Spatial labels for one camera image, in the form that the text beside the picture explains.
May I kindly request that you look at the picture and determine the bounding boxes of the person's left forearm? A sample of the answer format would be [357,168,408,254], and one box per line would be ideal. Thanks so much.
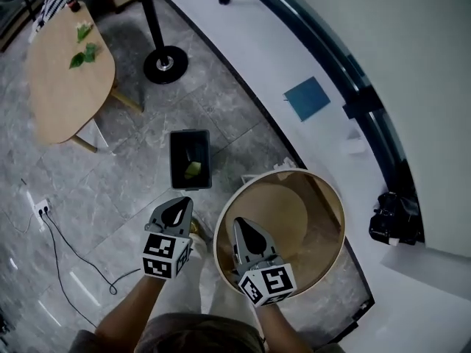
[94,274,166,345]

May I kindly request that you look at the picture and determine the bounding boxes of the yellow paper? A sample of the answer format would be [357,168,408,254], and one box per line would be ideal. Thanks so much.
[183,161,202,179]

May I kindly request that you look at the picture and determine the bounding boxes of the white projection screen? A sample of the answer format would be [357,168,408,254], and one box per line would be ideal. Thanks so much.
[279,0,471,252]

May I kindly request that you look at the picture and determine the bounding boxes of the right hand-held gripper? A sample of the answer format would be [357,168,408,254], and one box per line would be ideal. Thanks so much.
[231,217,297,307]

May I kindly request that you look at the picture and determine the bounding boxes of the crumpled white paper piece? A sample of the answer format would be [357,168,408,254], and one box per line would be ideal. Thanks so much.
[272,156,298,171]

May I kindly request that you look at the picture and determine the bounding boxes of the black coat rack stand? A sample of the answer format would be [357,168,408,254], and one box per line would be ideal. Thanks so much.
[135,0,190,85]

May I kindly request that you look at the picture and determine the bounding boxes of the black bag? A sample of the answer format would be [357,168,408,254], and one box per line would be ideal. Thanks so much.
[368,191,424,246]

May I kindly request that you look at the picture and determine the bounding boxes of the wooden side table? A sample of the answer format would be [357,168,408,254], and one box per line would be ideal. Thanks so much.
[27,0,144,154]

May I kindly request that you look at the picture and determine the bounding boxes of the teal notebook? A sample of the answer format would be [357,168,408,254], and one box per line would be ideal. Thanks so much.
[283,76,331,123]

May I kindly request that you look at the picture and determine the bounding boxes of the white power cable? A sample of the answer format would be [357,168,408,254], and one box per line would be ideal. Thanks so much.
[0,207,38,235]

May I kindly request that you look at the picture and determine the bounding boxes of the person's light trousers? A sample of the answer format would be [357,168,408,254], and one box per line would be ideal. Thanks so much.
[157,237,258,319]

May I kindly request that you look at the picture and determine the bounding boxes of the small white box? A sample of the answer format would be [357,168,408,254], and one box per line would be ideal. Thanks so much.
[341,126,365,154]

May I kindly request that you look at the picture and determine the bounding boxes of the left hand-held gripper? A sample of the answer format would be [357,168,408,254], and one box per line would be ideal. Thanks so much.
[141,196,194,281]

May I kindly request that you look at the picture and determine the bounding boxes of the person's brown shirt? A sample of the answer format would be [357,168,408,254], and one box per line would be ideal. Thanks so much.
[68,311,347,353]

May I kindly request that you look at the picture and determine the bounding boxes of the black waste bin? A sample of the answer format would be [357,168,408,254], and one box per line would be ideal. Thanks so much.
[169,129,213,192]

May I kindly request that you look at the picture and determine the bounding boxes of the round glass-top side table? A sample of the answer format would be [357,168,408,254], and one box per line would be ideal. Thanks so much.
[213,167,347,299]

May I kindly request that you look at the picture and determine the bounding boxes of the person's right forearm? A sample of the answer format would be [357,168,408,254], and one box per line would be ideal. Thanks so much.
[253,302,299,353]

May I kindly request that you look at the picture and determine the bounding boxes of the black power cable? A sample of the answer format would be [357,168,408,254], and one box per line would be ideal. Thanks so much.
[46,211,144,296]
[40,213,99,329]

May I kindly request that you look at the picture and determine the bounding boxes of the person's left shoe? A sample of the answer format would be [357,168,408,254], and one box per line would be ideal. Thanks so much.
[189,218,213,244]

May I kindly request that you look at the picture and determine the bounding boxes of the black screen housing bar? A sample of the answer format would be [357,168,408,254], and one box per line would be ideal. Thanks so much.
[235,0,426,242]

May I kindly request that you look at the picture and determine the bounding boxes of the black white patterned cloth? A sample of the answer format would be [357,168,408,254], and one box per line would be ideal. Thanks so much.
[29,0,71,43]

